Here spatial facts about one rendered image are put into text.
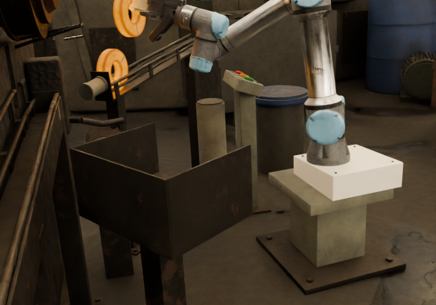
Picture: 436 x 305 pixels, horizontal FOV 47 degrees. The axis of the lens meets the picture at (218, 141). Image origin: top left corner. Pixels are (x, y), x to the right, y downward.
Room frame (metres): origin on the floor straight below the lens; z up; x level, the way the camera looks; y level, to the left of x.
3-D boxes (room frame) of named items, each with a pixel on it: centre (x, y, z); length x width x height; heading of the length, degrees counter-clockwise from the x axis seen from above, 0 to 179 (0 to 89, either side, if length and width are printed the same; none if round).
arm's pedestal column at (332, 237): (1.66, -0.39, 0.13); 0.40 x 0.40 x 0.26; 19
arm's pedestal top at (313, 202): (1.66, -0.39, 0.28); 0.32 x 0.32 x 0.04; 19
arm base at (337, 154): (1.66, -0.38, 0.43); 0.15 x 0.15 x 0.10
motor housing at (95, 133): (1.65, 0.39, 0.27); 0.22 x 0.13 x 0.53; 12
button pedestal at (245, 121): (2.11, -0.12, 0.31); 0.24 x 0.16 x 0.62; 12
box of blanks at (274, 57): (3.96, -0.30, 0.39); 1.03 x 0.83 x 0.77; 117
